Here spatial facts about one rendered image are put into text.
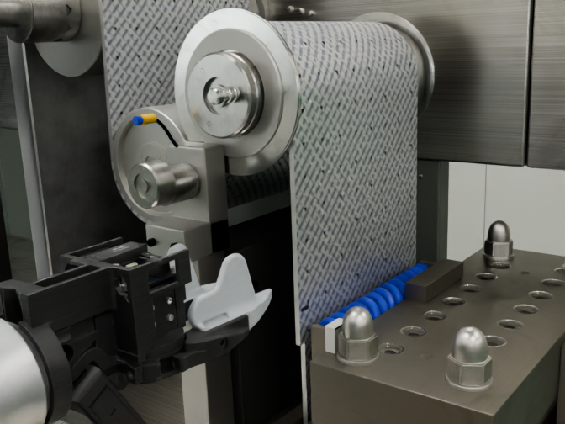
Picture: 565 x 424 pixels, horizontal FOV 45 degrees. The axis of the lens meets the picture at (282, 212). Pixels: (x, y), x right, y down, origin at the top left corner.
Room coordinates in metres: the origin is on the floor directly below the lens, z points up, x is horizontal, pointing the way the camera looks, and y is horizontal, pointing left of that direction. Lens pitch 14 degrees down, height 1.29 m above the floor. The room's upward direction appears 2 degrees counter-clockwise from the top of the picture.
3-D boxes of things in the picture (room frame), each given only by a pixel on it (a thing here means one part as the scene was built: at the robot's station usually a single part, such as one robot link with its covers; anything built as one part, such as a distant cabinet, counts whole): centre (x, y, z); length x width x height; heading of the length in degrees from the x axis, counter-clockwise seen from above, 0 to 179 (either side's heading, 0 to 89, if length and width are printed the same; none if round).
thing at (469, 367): (0.49, -0.14, 1.05); 0.04 x 0.04 x 0.04
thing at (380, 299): (0.68, -0.10, 1.03); 0.21 x 0.04 x 0.03; 142
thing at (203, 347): (0.45, 0.07, 1.09); 0.09 x 0.05 x 0.02; 134
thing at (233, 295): (0.49, 0.04, 1.11); 0.09 x 0.03 x 0.06; 134
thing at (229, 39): (0.73, -0.04, 1.25); 0.26 x 0.12 x 0.12; 142
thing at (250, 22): (0.63, 0.04, 1.25); 0.15 x 0.01 x 0.15; 52
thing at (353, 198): (0.69, -0.08, 1.11); 0.23 x 0.01 x 0.18; 142
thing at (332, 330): (0.56, -0.04, 1.04); 0.02 x 0.01 x 0.02; 142
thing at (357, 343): (0.54, -0.06, 1.05); 0.04 x 0.04 x 0.04
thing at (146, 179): (0.59, 0.11, 1.18); 0.04 x 0.02 x 0.04; 52
